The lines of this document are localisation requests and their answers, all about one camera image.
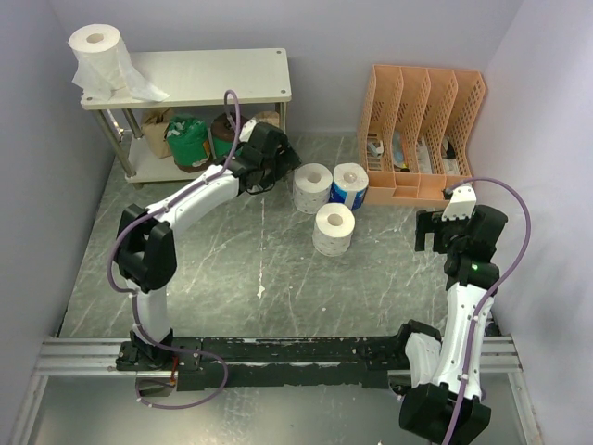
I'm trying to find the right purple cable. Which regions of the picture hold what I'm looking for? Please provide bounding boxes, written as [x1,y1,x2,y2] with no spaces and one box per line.
[439,177,534,445]

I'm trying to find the orange file organizer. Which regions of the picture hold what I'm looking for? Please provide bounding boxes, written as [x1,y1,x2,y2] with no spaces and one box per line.
[357,64,486,209]

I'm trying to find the brown-green paper roll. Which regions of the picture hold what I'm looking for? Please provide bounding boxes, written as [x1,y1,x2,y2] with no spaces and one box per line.
[210,113,235,159]

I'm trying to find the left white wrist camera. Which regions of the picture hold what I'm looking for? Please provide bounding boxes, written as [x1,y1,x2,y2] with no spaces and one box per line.
[239,118,258,143]

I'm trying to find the white two-tier shelf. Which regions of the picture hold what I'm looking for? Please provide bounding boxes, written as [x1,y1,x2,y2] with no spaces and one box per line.
[81,48,292,188]

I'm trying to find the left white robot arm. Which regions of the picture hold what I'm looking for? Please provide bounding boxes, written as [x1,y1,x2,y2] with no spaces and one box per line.
[110,122,301,370]

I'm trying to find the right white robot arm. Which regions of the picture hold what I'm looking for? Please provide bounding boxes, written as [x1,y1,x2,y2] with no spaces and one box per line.
[393,205,508,444]

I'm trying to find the aluminium frame rail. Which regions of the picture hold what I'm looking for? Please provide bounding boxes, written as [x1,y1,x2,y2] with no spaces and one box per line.
[34,337,140,376]

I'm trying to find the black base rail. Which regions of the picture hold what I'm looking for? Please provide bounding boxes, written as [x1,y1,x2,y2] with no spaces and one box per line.
[115,336,411,392]

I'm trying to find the kraft-wrapped paper roll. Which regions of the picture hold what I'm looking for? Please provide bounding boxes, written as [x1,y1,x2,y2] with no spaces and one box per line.
[141,108,174,159]
[253,110,281,128]

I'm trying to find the white paper roll front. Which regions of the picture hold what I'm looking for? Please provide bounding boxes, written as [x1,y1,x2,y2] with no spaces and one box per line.
[312,203,356,257]

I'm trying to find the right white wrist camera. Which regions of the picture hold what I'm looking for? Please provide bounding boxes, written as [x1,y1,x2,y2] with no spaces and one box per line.
[441,184,477,222]

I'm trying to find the green torn-wrapped paper roll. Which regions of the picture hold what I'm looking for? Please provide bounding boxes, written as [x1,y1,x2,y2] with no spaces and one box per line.
[166,114,211,172]

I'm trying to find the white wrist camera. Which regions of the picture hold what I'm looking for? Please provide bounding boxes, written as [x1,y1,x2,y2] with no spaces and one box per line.
[441,184,477,222]
[239,118,258,143]

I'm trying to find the blue-wrapped white paper roll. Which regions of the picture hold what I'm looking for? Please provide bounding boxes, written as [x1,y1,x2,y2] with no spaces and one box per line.
[329,163,369,210]

